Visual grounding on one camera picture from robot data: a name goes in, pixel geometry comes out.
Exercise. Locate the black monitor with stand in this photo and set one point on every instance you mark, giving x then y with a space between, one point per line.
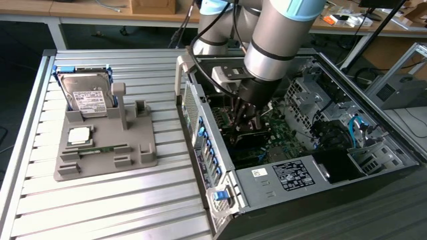
371 15

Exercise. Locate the grey chipset heat sink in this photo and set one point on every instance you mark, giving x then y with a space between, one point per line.
278 154

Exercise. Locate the wooden desk with grey frame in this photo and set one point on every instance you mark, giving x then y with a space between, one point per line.
33 10

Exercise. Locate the orange and black box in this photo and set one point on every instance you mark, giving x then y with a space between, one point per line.
331 20

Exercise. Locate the hard disk in blue carrier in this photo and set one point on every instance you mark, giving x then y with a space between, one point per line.
84 87

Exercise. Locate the cluttered wooden desk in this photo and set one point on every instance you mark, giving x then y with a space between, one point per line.
418 32

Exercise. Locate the brown cardboard piece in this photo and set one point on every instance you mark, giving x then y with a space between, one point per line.
416 15

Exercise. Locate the grey computer tower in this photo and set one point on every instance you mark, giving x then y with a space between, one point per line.
400 92

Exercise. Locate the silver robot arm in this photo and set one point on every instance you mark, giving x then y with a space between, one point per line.
269 45

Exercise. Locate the green motherboard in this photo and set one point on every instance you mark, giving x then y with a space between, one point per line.
288 132

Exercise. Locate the white box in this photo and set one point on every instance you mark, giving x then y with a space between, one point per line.
358 23

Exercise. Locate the black open PC case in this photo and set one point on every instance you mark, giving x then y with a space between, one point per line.
334 212

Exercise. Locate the grey parts rack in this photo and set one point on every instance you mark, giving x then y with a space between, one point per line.
107 137

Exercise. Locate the black slanted pole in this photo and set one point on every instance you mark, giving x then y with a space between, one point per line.
374 35

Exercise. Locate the perforated metal drive cage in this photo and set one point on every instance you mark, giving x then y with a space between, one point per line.
303 117

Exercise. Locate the grey metal disk bay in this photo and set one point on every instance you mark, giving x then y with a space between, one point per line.
374 160

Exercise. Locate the brown cardboard box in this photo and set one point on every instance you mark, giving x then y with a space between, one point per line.
151 6

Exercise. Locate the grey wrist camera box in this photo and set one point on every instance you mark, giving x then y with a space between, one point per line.
229 73

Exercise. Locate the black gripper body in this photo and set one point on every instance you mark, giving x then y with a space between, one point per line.
257 91

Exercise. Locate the green RAM stick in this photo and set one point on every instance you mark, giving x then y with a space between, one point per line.
100 150

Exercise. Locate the aluminium profile frame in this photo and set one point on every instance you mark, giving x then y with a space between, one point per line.
418 46

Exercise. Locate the graphics card with metal bracket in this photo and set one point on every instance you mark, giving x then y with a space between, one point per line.
249 140

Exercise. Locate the grey power supply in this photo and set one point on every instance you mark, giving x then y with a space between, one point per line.
253 190

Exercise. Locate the metal socket cover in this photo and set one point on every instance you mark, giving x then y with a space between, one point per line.
269 109

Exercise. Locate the blue case latch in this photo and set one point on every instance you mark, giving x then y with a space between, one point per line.
220 195

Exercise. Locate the CPU chip with silver lid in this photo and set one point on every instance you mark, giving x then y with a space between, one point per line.
79 137

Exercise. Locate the aluminium slat table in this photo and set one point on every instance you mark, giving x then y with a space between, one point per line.
116 205

